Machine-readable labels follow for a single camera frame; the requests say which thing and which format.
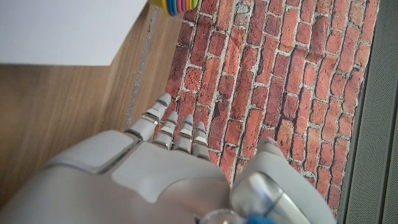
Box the brick print backdrop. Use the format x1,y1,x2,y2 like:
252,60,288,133
154,0,381,218

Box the colourful tape roll stack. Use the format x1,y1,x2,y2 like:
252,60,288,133
148,0,200,17

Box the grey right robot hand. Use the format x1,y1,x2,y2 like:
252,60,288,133
0,92,338,224

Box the white paper file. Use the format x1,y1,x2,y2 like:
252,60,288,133
0,0,149,67

